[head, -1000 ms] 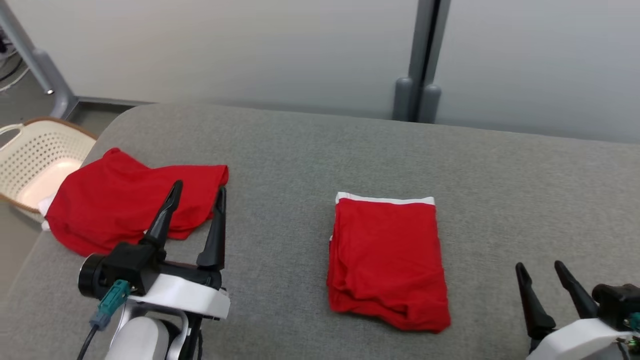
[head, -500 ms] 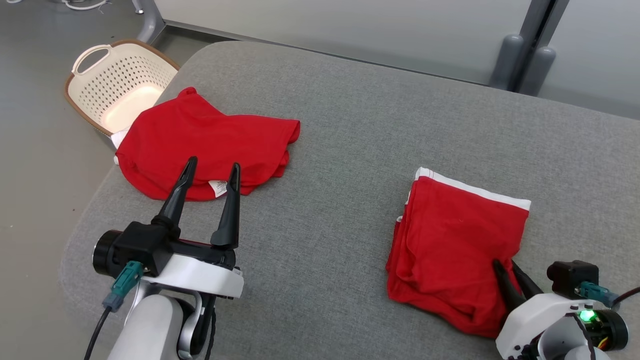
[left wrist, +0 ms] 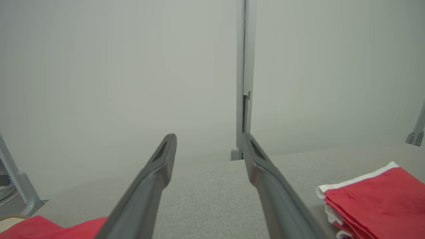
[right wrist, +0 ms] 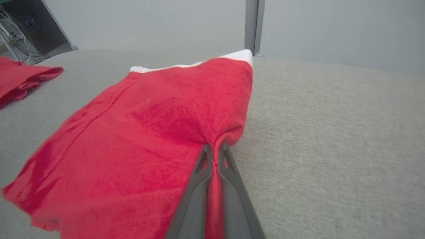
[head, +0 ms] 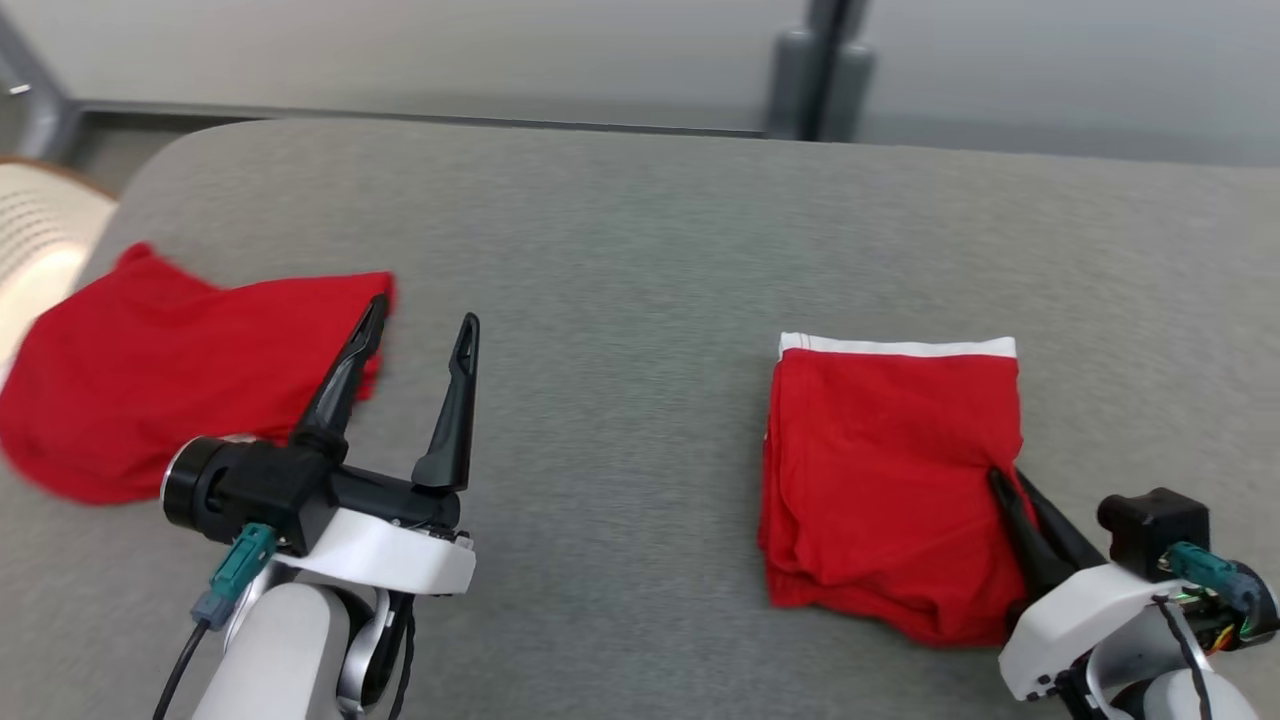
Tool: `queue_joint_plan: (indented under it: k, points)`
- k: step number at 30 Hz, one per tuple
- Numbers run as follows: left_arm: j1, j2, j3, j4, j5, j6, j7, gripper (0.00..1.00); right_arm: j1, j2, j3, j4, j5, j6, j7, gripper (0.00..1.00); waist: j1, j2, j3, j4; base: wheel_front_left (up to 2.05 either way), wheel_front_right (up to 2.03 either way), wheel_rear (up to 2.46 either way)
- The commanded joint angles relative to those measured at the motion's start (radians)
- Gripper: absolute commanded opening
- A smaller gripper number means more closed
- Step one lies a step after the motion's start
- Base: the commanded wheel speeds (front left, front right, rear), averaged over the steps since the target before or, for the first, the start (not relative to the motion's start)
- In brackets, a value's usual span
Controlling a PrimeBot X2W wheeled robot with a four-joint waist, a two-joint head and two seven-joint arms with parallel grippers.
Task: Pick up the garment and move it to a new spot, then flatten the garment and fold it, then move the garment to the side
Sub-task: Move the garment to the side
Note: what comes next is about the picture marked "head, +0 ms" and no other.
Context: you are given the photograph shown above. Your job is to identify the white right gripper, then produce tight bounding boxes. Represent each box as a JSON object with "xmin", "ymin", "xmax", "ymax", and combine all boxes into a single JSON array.
[{"xmin": 987, "ymin": 467, "xmax": 1179, "ymax": 701}]

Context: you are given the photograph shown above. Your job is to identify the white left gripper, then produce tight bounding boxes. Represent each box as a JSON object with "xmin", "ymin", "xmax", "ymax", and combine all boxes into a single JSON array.
[{"xmin": 275, "ymin": 293, "xmax": 481, "ymax": 598}]

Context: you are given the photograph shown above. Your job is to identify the red shorts white panels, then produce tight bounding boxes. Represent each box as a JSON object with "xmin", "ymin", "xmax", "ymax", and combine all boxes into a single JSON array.
[{"xmin": 757, "ymin": 332, "xmax": 1031, "ymax": 649}]

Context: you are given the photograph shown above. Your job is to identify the red shirt striped trim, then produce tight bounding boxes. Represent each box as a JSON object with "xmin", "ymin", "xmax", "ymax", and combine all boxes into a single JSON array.
[{"xmin": 0, "ymin": 242, "xmax": 396, "ymax": 506}]

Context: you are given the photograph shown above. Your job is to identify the cream perforated laundry basket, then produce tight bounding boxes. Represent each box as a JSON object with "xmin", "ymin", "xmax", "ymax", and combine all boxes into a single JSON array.
[{"xmin": 0, "ymin": 158, "xmax": 119, "ymax": 386}]

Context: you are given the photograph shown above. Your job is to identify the teal plug right camera cable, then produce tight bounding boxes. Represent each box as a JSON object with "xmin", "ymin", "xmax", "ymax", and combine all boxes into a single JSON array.
[{"xmin": 1165, "ymin": 542, "xmax": 1280, "ymax": 641}]

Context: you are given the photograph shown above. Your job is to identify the teal plug camera cable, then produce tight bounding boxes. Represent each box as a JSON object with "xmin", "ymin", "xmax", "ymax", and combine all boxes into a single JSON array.
[
  {"xmin": 152, "ymin": 523, "xmax": 279, "ymax": 720},
  {"xmin": 1165, "ymin": 542, "xmax": 1280, "ymax": 641}
]

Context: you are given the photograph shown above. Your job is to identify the thin black cable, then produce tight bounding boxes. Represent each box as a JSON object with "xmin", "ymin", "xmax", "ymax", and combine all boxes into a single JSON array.
[
  {"xmin": 388, "ymin": 593, "xmax": 417, "ymax": 720},
  {"xmin": 1150, "ymin": 595, "xmax": 1216, "ymax": 720}
]

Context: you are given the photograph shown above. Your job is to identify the teal plug left camera cable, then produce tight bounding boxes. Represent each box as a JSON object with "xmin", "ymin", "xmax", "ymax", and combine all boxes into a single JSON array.
[{"xmin": 152, "ymin": 523, "xmax": 279, "ymax": 720}]

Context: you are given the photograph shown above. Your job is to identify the grey single partition post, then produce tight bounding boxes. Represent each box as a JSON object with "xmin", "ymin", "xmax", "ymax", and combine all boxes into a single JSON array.
[{"xmin": 0, "ymin": 10, "xmax": 79, "ymax": 161}]

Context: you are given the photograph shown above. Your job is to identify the grey double partition post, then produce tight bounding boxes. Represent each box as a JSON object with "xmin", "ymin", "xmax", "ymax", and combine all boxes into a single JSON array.
[{"xmin": 765, "ymin": 0, "xmax": 876, "ymax": 143}]

